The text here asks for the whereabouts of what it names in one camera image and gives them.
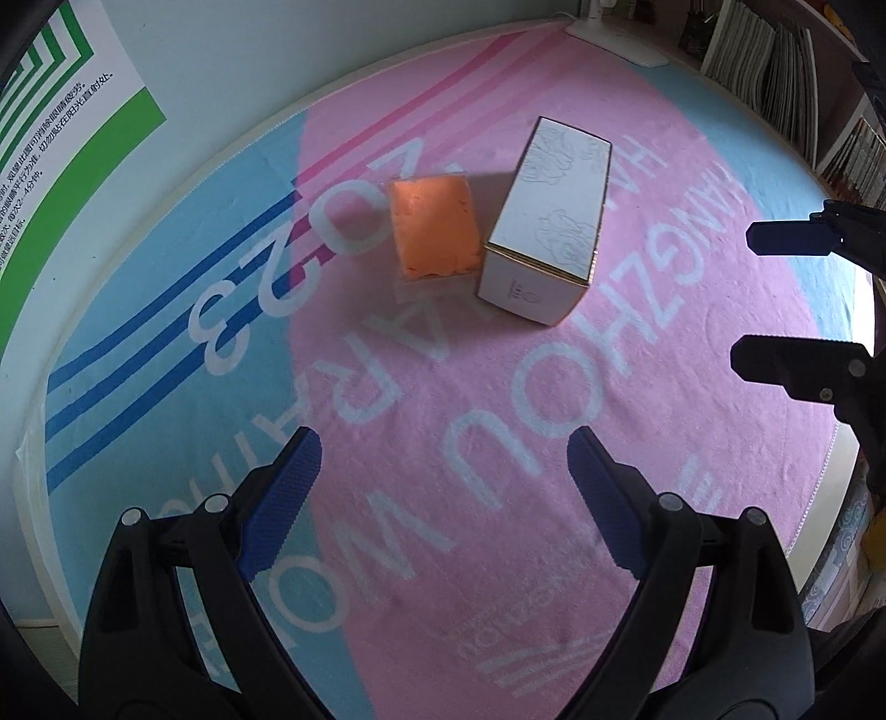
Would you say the pink and blue printed towel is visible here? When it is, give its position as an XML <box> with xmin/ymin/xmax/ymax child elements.
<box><xmin>14</xmin><ymin>20</ymin><xmax>873</xmax><ymax>720</ymax></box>

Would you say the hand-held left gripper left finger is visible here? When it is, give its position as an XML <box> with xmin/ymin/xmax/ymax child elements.
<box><xmin>78</xmin><ymin>425</ymin><xmax>323</xmax><ymax>720</ymax></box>

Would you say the long white cardboard box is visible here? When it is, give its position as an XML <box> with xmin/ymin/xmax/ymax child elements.
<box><xmin>476</xmin><ymin>116</ymin><xmax>614</xmax><ymax>326</ymax></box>

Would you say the orange packet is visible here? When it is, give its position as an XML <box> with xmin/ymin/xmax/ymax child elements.
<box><xmin>388</xmin><ymin>174</ymin><xmax>483</xmax><ymax>279</ymax></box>

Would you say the row of grey books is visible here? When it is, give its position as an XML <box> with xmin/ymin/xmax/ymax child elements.
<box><xmin>702</xmin><ymin>0</ymin><xmax>832</xmax><ymax>157</ymax></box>

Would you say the green and white wall poster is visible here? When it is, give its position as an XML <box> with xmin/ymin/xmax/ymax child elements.
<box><xmin>0</xmin><ymin>0</ymin><xmax>167</xmax><ymax>347</ymax></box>

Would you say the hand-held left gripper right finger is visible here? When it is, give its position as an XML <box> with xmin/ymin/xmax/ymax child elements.
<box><xmin>566</xmin><ymin>425</ymin><xmax>816</xmax><ymax>720</ymax></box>

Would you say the row of colourful books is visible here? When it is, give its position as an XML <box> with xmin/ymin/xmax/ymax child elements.
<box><xmin>820</xmin><ymin>114</ymin><xmax>886</xmax><ymax>209</ymax></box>

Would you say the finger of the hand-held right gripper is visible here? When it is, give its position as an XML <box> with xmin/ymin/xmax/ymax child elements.
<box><xmin>731</xmin><ymin>334</ymin><xmax>886</xmax><ymax>444</ymax></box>
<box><xmin>746</xmin><ymin>199</ymin><xmax>886</xmax><ymax>257</ymax></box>

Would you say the white lamp base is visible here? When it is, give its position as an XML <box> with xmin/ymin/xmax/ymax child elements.
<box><xmin>568</xmin><ymin>0</ymin><xmax>669</xmax><ymax>68</ymax></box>

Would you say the blue patterned cloth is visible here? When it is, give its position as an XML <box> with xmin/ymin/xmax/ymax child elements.
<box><xmin>803</xmin><ymin>477</ymin><xmax>886</xmax><ymax>631</ymax></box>

